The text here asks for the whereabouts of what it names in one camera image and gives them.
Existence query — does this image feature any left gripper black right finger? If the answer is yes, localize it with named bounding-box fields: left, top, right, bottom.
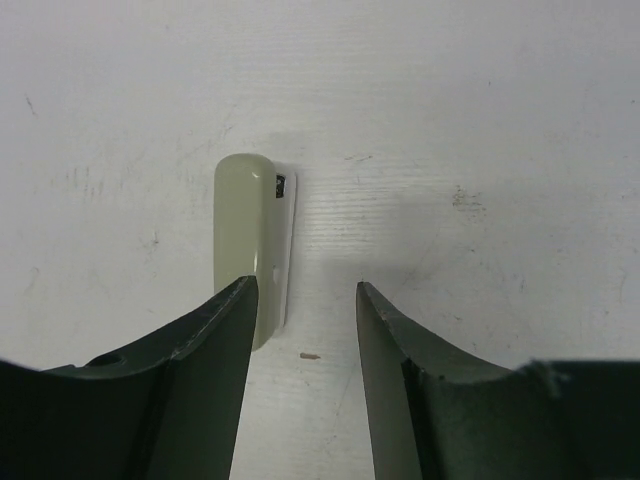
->
left=356, top=282, right=639, bottom=479

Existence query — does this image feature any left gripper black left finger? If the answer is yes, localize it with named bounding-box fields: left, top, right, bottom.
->
left=1, top=276, right=259, bottom=479

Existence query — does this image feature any beige stapler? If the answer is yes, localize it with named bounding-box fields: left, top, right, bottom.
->
left=213, top=153, right=297, bottom=351

